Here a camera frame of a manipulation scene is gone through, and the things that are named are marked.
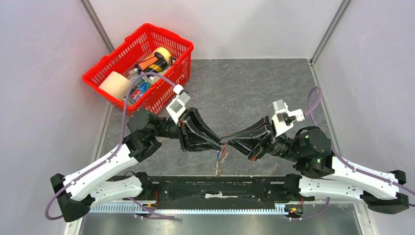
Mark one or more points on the beige paper roll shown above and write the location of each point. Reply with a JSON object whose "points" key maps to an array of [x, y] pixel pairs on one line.
{"points": [[116, 85]]}

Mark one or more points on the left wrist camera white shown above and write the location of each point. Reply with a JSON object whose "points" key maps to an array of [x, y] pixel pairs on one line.
{"points": [[176, 108]]}

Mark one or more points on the metal key holder red handle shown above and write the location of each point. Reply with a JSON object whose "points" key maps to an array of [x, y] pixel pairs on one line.
{"points": [[220, 158]]}

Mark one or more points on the orange black bottle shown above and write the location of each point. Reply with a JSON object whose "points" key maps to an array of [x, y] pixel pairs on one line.
{"points": [[154, 64]]}

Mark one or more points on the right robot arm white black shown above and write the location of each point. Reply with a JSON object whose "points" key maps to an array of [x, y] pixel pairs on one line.
{"points": [[320, 172]]}

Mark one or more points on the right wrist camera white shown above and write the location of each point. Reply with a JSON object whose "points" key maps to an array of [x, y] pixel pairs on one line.
{"points": [[283, 119]]}

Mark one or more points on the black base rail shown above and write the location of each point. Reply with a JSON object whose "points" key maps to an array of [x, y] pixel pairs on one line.
{"points": [[222, 193]]}

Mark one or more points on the red plastic basket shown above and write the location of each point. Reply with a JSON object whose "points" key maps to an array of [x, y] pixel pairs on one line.
{"points": [[137, 47]]}

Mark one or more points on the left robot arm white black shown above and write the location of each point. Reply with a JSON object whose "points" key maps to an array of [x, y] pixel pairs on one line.
{"points": [[77, 193]]}

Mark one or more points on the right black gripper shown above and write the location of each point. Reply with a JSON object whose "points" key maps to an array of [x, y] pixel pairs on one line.
{"points": [[256, 147]]}

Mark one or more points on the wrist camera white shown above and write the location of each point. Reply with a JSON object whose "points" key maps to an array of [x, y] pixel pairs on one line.
{"points": [[176, 108], [283, 119]]}

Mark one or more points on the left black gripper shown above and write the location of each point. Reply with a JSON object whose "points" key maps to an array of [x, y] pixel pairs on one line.
{"points": [[195, 134]]}

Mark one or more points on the masking tape roll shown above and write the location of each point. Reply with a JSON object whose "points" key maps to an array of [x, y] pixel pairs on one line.
{"points": [[162, 52]]}

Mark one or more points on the blue red packet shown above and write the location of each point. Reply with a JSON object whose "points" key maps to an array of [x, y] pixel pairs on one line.
{"points": [[137, 92]]}

